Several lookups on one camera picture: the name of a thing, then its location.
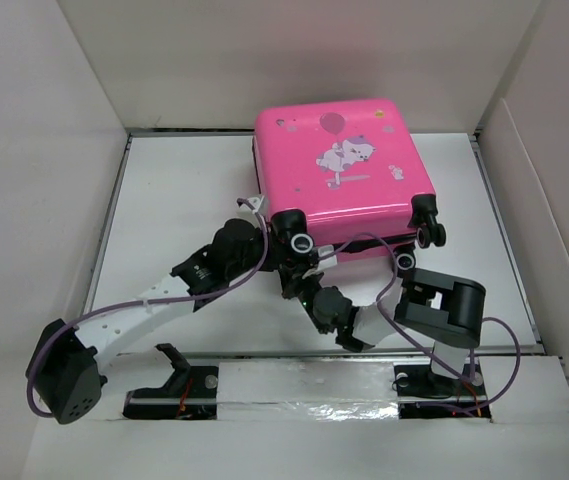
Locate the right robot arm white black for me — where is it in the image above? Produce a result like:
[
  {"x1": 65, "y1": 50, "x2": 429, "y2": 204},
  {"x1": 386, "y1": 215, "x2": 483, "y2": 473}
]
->
[{"x1": 283, "y1": 268, "x2": 486, "y2": 399}]

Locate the pink hard-shell suitcase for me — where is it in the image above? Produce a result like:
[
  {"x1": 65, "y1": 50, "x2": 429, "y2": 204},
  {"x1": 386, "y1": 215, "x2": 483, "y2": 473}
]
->
[{"x1": 253, "y1": 98, "x2": 446, "y2": 268}]

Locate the white foam block with tape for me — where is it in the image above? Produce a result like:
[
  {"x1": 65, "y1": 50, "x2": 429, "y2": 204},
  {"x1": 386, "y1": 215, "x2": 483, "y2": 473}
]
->
[{"x1": 216, "y1": 360, "x2": 399, "y2": 422}]

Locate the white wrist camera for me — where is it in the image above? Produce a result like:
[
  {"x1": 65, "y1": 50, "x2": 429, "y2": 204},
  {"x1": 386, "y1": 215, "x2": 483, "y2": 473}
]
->
[
  {"x1": 236, "y1": 195, "x2": 269, "y2": 217},
  {"x1": 303, "y1": 245, "x2": 338, "y2": 278}
]

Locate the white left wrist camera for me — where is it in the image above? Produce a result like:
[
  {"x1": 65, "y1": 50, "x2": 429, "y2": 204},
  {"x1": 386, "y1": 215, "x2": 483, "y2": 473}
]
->
[{"x1": 236, "y1": 195, "x2": 269, "y2": 217}]

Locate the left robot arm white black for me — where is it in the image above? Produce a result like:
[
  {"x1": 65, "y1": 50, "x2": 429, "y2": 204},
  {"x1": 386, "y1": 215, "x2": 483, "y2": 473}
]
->
[{"x1": 25, "y1": 216, "x2": 279, "y2": 425}]

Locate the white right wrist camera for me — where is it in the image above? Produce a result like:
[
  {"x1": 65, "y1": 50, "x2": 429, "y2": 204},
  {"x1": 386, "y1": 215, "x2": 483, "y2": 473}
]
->
[{"x1": 303, "y1": 245, "x2": 338, "y2": 278}]

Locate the black metal base rail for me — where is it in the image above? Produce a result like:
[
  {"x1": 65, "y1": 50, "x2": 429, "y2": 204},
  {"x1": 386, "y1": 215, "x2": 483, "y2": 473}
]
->
[{"x1": 123, "y1": 359, "x2": 491, "y2": 422}]

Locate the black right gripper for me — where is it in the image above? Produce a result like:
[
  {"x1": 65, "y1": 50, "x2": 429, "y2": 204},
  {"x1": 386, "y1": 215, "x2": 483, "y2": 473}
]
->
[{"x1": 277, "y1": 262, "x2": 329, "y2": 335}]

